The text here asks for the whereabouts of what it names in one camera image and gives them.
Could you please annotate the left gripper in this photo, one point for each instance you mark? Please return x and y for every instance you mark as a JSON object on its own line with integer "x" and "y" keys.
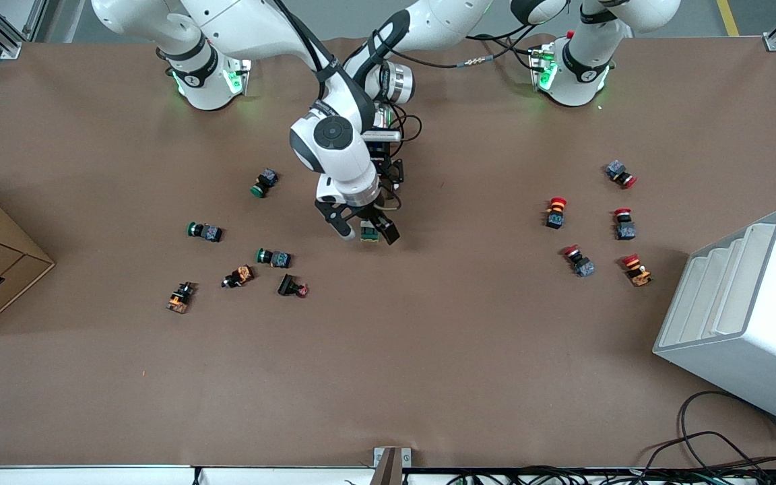
{"x": 389, "y": 168}

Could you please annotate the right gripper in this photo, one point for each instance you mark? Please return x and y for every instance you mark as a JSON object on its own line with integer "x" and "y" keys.
{"x": 376, "y": 217}

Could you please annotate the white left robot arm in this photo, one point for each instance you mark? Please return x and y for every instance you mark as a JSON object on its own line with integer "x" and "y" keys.
{"x": 576, "y": 67}

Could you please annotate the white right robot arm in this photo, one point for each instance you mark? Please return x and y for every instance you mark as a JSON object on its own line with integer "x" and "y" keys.
{"x": 327, "y": 135}

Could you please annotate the green mushroom push button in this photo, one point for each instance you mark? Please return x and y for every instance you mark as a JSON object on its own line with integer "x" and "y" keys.
{"x": 209, "y": 232}
{"x": 279, "y": 259}
{"x": 265, "y": 180}

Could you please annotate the brown paper table cover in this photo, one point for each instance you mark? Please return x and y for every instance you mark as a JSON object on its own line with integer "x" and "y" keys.
{"x": 388, "y": 370}

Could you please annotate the red emergency button orange collar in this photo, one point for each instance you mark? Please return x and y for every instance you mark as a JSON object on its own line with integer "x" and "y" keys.
{"x": 555, "y": 217}

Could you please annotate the red mushroom button blue block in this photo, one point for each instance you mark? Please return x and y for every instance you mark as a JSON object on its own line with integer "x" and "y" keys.
{"x": 583, "y": 266}
{"x": 617, "y": 170}
{"x": 625, "y": 230}

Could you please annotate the red emergency button orange block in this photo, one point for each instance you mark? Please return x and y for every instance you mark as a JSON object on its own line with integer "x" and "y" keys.
{"x": 637, "y": 273}

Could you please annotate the white slotted rack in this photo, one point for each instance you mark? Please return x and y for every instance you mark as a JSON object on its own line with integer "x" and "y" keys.
{"x": 752, "y": 350}

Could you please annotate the silver-ringed selector switch orange block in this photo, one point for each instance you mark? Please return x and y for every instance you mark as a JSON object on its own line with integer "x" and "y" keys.
{"x": 241, "y": 275}

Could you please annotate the black orange selector switch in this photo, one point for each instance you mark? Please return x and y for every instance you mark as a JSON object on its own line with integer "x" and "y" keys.
{"x": 179, "y": 300}

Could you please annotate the grey metal mount bracket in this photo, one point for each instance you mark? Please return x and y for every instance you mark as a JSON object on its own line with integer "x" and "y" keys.
{"x": 380, "y": 458}

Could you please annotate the white table edge rail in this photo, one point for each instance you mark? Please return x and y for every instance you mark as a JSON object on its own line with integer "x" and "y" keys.
{"x": 91, "y": 477}

